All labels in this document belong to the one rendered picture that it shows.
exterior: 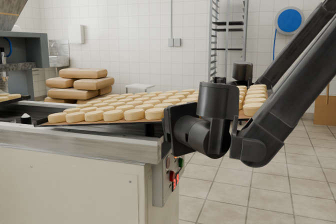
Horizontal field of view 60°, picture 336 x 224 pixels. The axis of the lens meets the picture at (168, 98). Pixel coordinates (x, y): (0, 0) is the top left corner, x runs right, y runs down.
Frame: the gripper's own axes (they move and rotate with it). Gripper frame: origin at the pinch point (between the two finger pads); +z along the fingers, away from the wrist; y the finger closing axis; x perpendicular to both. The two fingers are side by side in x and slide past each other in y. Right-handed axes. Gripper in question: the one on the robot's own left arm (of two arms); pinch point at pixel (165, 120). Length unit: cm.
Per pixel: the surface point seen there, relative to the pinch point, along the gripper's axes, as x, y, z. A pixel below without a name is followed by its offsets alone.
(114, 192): -10.7, 19.3, 12.2
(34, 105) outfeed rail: -25, 2, 68
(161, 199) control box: 0.4, 23.2, 8.3
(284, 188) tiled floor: 144, 102, 97
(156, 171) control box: 0.0, 15.3, 8.8
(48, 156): -24.4, 10.4, 25.9
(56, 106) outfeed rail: -18, 3, 61
